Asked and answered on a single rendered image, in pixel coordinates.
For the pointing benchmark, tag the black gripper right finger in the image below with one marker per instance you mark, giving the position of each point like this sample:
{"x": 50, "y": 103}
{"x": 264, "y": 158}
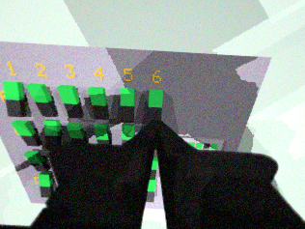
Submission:
{"x": 180, "y": 163}

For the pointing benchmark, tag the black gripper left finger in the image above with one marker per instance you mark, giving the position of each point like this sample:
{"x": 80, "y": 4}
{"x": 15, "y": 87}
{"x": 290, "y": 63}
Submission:
{"x": 129, "y": 163}

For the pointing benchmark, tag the pale lilac switch panel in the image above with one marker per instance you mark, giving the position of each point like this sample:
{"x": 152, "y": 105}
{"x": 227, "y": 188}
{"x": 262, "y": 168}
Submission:
{"x": 52, "y": 94}

